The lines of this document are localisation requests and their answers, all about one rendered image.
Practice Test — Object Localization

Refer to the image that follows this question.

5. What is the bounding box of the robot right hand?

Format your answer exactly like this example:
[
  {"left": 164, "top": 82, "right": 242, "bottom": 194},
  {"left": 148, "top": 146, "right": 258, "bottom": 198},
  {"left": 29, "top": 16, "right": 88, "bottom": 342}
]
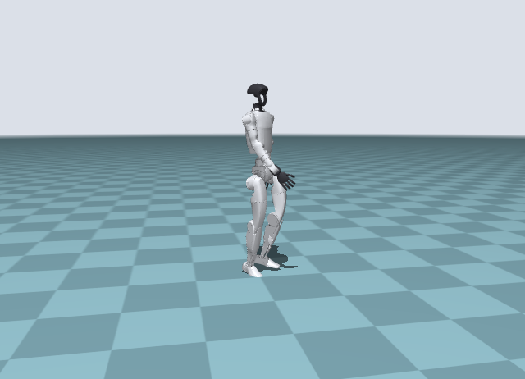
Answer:
[{"left": 272, "top": 165, "right": 295, "bottom": 190}]

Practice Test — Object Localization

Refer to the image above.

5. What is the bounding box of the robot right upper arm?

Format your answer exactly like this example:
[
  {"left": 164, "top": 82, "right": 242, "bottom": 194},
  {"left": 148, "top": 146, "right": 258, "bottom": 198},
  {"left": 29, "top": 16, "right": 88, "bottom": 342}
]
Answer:
[{"left": 242, "top": 113, "right": 264, "bottom": 151}]

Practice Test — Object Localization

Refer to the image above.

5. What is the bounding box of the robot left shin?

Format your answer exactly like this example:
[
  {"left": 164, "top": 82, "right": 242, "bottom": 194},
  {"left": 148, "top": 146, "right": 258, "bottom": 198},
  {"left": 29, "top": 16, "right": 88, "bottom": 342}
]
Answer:
[{"left": 260, "top": 220, "right": 283, "bottom": 259}]

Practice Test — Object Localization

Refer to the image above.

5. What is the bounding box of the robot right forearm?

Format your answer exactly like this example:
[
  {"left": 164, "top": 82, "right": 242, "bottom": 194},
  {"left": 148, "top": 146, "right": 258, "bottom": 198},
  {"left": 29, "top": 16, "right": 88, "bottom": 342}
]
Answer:
[{"left": 253, "top": 142, "right": 279, "bottom": 174}]

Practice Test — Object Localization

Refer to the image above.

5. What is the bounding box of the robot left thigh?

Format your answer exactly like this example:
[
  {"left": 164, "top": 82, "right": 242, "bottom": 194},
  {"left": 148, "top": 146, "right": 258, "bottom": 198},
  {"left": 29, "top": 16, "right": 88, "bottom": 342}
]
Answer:
[{"left": 267, "top": 176, "right": 286, "bottom": 226}]

